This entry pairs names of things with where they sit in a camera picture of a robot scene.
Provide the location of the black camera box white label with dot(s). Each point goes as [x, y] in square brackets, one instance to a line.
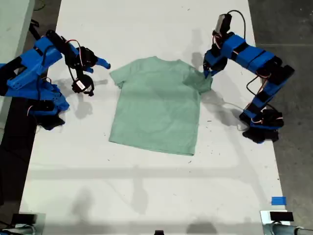
[80, 85]

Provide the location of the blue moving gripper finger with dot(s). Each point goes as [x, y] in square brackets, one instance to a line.
[88, 70]
[211, 73]

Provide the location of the black camera stalk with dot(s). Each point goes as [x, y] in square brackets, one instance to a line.
[218, 39]
[79, 72]

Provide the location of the pale side bench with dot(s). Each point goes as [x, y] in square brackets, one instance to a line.
[12, 24]

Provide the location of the pale green t-shirt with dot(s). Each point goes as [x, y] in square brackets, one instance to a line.
[156, 110]

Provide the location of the black camera box grey face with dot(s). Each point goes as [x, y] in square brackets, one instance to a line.
[222, 23]

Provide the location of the shiny metal plate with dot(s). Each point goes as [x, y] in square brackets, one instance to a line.
[265, 218]
[41, 224]

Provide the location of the short blue tape strip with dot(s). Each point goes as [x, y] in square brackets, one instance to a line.
[278, 200]

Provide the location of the blue and black robot arm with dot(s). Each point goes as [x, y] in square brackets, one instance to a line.
[31, 66]
[259, 58]

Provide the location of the black stand bar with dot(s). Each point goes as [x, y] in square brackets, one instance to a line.
[34, 30]

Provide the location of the small black box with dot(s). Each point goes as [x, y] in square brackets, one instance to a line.
[281, 216]
[23, 218]

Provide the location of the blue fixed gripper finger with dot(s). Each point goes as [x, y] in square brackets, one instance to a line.
[102, 62]
[205, 72]

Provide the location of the small black object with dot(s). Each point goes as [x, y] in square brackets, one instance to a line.
[159, 232]

